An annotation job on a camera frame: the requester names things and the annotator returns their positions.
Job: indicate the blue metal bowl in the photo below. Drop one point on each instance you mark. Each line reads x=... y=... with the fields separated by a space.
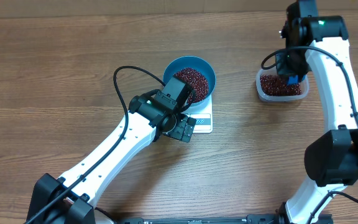
x=196 y=63

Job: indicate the red adzuki beans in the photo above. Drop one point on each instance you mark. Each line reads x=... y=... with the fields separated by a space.
x=274 y=86

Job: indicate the red beans in bowl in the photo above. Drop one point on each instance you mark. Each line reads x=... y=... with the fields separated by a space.
x=197 y=81

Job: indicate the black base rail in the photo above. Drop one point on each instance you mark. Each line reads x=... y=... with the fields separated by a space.
x=250 y=219

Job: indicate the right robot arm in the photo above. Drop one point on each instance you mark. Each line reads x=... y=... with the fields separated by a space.
x=320 y=45

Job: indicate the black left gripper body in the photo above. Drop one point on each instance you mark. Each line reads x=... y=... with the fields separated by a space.
x=181 y=130

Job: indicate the clear plastic food container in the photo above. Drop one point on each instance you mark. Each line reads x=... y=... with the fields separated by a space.
x=279 y=99

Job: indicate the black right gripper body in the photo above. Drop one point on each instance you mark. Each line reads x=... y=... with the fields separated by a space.
x=293 y=65

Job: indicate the white digital kitchen scale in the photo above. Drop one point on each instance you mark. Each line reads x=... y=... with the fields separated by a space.
x=202 y=112

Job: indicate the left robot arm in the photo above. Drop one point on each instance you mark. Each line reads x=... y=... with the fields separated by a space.
x=73 y=197

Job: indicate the blue plastic measuring scoop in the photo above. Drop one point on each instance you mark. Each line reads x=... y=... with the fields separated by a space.
x=292 y=80

